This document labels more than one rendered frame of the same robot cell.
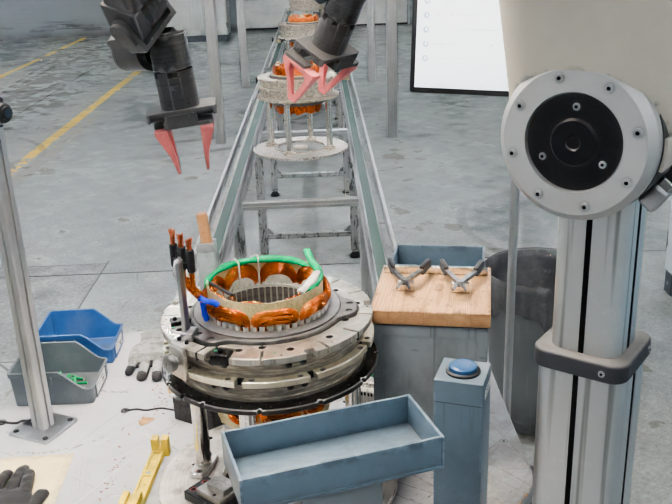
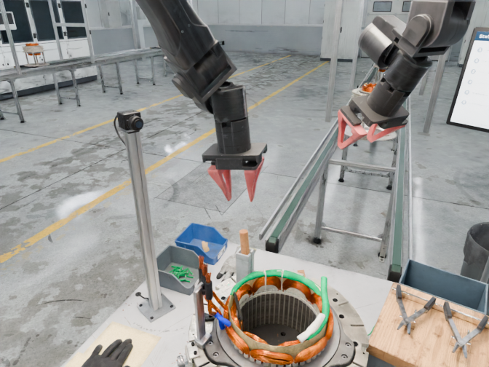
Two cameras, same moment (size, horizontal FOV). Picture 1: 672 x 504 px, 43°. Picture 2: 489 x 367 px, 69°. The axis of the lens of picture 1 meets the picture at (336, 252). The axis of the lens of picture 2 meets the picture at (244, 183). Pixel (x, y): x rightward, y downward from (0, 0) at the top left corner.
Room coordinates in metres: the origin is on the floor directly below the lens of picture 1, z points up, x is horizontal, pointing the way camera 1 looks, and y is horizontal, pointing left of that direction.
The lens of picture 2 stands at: (0.73, -0.02, 1.61)
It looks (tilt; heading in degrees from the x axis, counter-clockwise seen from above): 26 degrees down; 23
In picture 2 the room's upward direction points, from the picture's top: straight up
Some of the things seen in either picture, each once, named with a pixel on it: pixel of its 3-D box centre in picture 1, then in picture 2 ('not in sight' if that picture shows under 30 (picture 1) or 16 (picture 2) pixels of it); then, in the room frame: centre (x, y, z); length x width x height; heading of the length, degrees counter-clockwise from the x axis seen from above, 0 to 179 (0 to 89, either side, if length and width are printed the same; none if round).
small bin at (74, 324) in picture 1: (81, 336); (202, 243); (1.71, 0.57, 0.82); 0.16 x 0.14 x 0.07; 92
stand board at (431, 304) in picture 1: (433, 294); (431, 334); (1.33, -0.16, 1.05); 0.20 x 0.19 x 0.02; 170
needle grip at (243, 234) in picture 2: (204, 231); (244, 244); (1.27, 0.20, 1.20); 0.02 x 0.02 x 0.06
